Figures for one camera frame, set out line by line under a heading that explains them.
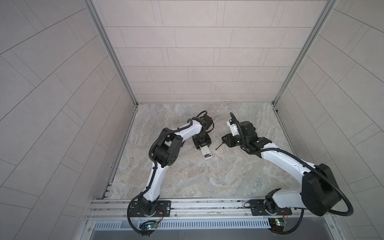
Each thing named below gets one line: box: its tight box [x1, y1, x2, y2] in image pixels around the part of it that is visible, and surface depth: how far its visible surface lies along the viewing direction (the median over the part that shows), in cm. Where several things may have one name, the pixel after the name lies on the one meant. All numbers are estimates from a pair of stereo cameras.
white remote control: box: [199, 145, 213, 160], surface depth 91 cm
